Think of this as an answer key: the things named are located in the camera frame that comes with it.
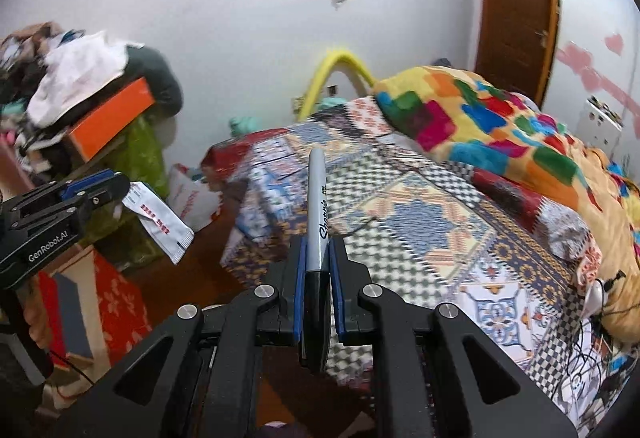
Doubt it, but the red patterned cloth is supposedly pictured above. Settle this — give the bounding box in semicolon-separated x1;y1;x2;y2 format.
470;168;592;270

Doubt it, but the colourful block-pattern blanket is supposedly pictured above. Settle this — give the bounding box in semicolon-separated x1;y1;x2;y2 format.
372;64;640;270

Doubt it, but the dark grey cloth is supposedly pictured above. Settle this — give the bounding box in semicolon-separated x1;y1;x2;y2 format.
125;46;184;117

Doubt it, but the person's left hand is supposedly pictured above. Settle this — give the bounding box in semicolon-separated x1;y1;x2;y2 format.
25;283;53;350

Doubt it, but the wardrobe with pink hearts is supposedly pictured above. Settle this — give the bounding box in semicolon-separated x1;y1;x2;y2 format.
547;0;640;169

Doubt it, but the grey book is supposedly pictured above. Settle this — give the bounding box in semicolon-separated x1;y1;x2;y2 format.
52;272;96;362

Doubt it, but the white printed cloth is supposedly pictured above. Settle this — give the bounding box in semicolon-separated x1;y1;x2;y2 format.
565;313;634;425

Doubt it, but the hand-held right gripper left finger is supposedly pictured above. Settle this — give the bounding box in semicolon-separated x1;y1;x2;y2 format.
50;235;308;438

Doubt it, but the grey permanent marker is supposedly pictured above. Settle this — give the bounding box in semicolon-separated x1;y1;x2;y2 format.
300;147;334;374

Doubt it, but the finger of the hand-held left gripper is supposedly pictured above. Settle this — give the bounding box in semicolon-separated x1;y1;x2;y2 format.
10;169;120;214
10;172;132;239

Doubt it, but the orange box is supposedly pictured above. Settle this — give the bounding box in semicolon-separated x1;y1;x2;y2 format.
67;77;156;163

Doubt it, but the red floral box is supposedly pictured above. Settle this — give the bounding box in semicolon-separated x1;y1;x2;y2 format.
37;251;152;365

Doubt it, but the brown wooden door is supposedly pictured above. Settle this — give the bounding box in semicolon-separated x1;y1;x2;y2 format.
472;0;559;108

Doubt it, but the yellow bed frame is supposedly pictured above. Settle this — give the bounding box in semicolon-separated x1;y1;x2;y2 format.
299;46;379;122

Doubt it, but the white box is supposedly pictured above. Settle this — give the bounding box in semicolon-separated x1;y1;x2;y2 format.
577;94;626;145

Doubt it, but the teal cloth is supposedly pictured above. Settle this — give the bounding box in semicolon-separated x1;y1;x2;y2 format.
229;115;259;138

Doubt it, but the green cloth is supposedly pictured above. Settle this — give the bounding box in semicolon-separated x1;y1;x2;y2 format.
85;112;169;260

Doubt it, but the white ointment tube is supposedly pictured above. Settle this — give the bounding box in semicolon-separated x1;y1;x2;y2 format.
121;181;195;265

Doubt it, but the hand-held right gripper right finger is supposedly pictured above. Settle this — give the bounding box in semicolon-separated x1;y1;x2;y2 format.
327;235;581;438

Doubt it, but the white plastic bag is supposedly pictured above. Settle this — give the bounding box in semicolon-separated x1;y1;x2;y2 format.
167;163;224;232

